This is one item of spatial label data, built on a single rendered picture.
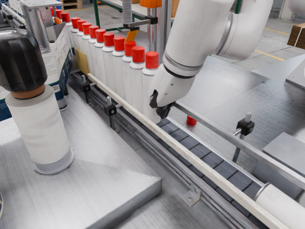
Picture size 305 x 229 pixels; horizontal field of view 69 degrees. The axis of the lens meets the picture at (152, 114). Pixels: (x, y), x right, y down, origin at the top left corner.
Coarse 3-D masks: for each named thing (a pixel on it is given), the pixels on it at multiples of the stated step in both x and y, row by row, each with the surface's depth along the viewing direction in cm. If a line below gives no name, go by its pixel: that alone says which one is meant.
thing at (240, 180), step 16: (128, 112) 69; (144, 128) 63; (176, 128) 63; (192, 144) 57; (208, 160) 53; (224, 176) 49; (240, 176) 49; (224, 192) 46; (256, 192) 46; (240, 208) 43; (256, 224) 41
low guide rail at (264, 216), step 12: (132, 108) 65; (144, 120) 60; (156, 132) 58; (168, 144) 55; (180, 144) 52; (192, 156) 49; (204, 168) 47; (216, 180) 45; (228, 192) 43; (240, 192) 42; (252, 204) 40; (264, 216) 38; (276, 228) 37; (288, 228) 36
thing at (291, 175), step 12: (180, 108) 58; (204, 120) 52; (216, 132) 50; (228, 132) 49; (240, 144) 46; (252, 156) 45; (264, 156) 43; (276, 168) 41; (288, 168) 41; (300, 180) 38
